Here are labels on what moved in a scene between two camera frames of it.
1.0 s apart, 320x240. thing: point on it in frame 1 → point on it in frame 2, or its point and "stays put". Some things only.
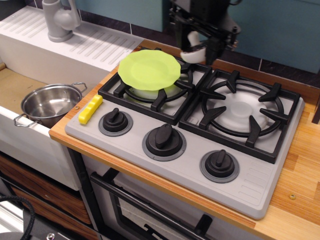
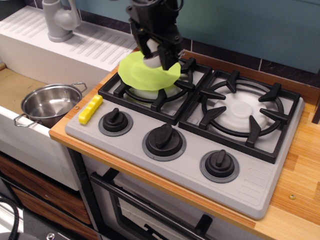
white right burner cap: (240, 106) stays put
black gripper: (210, 17) → (157, 19)
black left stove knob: (115, 123) stays put
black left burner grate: (168, 105) stays put
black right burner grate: (250, 114) stays put
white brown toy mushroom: (195, 53) → (153, 60)
